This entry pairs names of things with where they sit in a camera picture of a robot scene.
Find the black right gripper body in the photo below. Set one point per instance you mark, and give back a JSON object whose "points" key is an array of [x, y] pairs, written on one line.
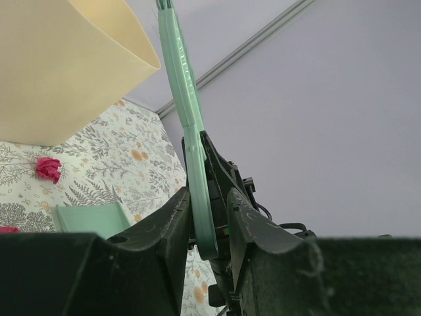
{"points": [[229, 194]]}

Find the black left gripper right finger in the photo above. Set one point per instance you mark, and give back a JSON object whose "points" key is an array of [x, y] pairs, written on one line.
{"points": [[329, 276]]}

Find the green dustpan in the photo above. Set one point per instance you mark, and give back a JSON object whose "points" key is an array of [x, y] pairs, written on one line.
{"points": [[104, 220]]}

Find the pink paper scrap upper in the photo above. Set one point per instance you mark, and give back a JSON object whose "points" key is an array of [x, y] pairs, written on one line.
{"points": [[48, 168]]}

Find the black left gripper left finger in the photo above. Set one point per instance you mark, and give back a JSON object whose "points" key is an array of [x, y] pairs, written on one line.
{"points": [[139, 271]]}

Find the floral table cloth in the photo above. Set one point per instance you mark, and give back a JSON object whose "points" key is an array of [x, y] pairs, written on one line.
{"points": [[122, 156]]}

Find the beige waste bin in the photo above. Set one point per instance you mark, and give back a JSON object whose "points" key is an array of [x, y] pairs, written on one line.
{"points": [[63, 63]]}

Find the pink paper scrap large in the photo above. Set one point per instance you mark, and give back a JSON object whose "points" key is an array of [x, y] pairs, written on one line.
{"points": [[8, 229]]}

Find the green hand brush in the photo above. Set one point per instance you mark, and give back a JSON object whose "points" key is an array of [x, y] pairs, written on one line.
{"points": [[184, 92]]}

